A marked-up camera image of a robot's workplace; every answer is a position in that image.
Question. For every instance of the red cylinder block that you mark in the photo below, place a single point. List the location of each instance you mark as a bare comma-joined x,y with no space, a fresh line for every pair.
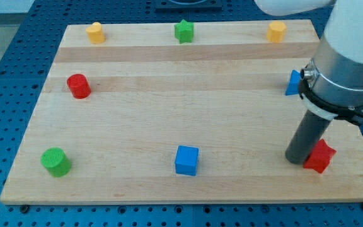
79,86

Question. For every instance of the red star block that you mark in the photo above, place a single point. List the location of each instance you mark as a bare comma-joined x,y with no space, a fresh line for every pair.
320,157

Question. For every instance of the blue cube block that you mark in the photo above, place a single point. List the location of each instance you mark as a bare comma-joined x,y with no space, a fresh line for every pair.
186,160

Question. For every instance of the green star block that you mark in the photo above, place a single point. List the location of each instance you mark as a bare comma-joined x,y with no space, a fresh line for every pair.
184,31

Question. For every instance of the blue triangle block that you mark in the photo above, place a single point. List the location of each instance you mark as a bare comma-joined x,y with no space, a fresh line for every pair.
293,83

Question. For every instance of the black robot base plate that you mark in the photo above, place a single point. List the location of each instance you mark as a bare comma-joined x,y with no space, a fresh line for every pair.
168,5

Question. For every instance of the green cylinder block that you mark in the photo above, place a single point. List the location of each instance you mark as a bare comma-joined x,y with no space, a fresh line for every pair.
55,161

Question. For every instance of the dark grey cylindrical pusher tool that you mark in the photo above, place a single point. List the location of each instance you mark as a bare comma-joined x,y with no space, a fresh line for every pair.
308,133

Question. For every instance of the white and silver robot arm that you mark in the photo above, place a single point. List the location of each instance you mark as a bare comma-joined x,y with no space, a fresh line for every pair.
331,85

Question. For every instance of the wooden board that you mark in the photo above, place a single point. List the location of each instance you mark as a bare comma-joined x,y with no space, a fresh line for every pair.
224,94

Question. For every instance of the yellow hexagon block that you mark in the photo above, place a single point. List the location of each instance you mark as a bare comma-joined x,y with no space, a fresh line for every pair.
276,31

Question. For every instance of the yellow cylinder block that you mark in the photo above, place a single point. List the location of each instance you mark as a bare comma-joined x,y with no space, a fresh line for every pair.
95,33

